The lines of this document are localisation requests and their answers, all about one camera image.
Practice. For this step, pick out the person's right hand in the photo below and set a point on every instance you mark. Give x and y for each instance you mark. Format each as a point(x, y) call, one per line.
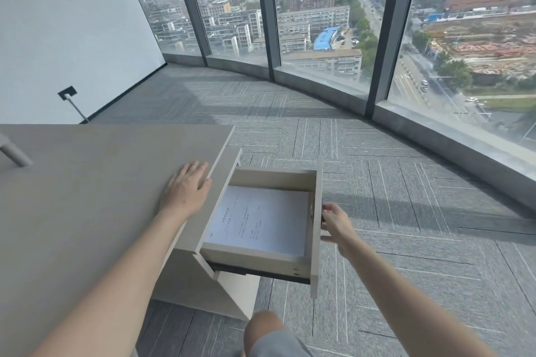
point(341, 227)

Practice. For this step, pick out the person's left hand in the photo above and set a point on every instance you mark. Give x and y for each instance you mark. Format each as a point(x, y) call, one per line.
point(184, 189)

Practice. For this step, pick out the person's right thumb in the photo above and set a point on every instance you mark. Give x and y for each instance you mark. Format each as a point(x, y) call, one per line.
point(327, 238)

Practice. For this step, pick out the person's left thumb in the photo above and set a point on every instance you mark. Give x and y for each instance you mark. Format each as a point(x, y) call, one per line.
point(206, 183)

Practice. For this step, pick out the beige wooden drawer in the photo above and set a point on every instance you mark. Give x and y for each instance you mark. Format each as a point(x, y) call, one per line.
point(268, 262)

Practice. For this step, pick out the person's right forearm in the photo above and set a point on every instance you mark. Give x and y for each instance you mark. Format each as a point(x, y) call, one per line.
point(402, 298)

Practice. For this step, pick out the person's left forearm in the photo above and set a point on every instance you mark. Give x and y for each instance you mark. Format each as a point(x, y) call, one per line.
point(113, 285)

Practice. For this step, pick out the white printed paper sheet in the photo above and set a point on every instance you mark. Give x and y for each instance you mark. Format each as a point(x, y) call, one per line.
point(259, 220)

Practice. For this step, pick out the person's bare knee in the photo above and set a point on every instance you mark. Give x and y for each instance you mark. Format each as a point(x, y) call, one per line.
point(264, 325)

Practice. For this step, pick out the grey shorts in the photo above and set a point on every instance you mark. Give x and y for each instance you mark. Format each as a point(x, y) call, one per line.
point(280, 346)

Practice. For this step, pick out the beige wooden desk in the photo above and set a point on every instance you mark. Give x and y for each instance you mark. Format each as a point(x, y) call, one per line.
point(75, 210)

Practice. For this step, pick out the dark grey window mullion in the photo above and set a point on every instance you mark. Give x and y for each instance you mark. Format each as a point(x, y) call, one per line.
point(190, 5)
point(389, 34)
point(268, 13)

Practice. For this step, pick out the grey cylindrical bar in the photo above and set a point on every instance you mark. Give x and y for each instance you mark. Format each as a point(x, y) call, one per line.
point(14, 154)

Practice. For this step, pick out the black wall socket plate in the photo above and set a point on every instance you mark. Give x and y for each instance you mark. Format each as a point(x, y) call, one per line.
point(67, 92)

